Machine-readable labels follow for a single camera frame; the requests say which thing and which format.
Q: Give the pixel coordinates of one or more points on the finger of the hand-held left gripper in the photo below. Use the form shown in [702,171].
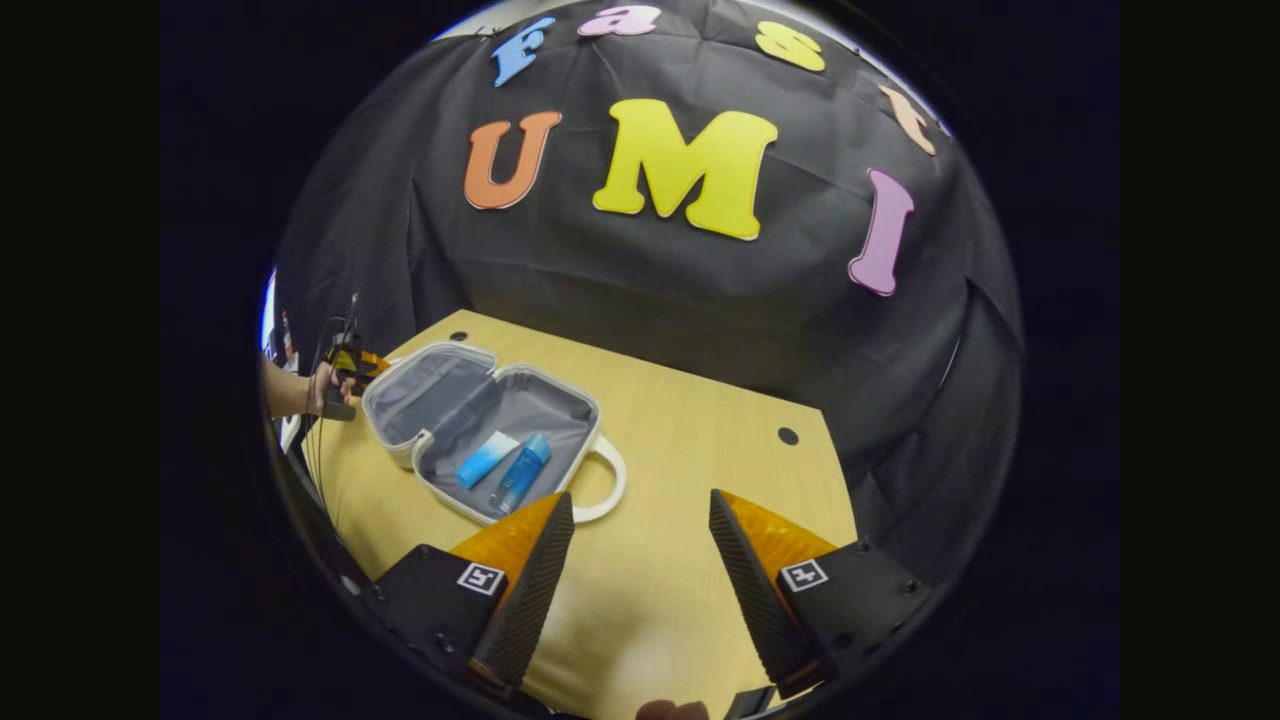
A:
[365,364]

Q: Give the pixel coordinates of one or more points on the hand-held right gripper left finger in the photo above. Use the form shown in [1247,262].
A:
[525,600]

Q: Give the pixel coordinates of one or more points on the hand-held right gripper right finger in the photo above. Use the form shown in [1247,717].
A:
[755,590]

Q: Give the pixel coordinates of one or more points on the white suitcase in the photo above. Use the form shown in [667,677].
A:
[440,400]

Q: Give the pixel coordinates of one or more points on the blue cap clear bottle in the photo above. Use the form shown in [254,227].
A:
[520,473]

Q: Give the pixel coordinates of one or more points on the small light blue tube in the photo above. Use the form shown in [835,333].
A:
[485,462]

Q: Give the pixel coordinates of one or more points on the lit monitor screen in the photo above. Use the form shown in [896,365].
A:
[268,310]

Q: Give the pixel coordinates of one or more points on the black backdrop cloth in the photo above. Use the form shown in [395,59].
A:
[650,290]

